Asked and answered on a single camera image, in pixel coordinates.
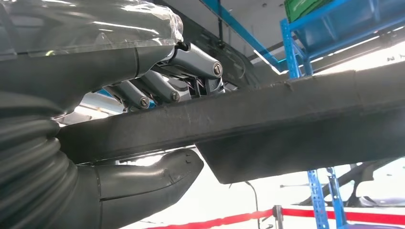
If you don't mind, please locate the green box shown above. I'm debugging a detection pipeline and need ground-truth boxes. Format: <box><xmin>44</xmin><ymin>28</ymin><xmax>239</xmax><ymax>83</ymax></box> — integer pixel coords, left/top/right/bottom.
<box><xmin>284</xmin><ymin>0</ymin><xmax>333</xmax><ymax>23</ymax></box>

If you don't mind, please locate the thin black wire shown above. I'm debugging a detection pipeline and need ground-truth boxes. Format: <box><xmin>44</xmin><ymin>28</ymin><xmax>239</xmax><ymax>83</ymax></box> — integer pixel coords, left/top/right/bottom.
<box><xmin>244</xmin><ymin>181</ymin><xmax>262</xmax><ymax>229</ymax></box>

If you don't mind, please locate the dark barrier stanchion post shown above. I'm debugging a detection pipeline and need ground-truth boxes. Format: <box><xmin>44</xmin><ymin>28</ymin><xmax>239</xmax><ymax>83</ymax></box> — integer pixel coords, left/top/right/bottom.
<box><xmin>272</xmin><ymin>205</ymin><xmax>285</xmax><ymax>229</ymax></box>

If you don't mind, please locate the white car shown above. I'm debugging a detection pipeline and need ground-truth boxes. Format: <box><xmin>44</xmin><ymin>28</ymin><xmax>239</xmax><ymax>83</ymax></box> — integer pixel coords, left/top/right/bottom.
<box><xmin>123</xmin><ymin>155</ymin><xmax>405</xmax><ymax>229</ymax></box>

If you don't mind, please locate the blue plastic crate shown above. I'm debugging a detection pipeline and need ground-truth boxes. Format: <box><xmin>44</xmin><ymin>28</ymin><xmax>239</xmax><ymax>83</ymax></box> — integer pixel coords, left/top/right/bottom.
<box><xmin>292</xmin><ymin>0</ymin><xmax>405</xmax><ymax>61</ymax></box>

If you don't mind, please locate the blue steel shelf rack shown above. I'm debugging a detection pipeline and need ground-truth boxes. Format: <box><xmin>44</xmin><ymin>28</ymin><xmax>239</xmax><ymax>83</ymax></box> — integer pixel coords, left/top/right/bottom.
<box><xmin>199</xmin><ymin>0</ymin><xmax>405</xmax><ymax>229</ymax></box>

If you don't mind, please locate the red barrier belt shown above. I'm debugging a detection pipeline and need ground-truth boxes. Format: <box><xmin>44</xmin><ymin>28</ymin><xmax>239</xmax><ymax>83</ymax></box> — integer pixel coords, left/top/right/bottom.
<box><xmin>144</xmin><ymin>208</ymin><xmax>274</xmax><ymax>229</ymax></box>

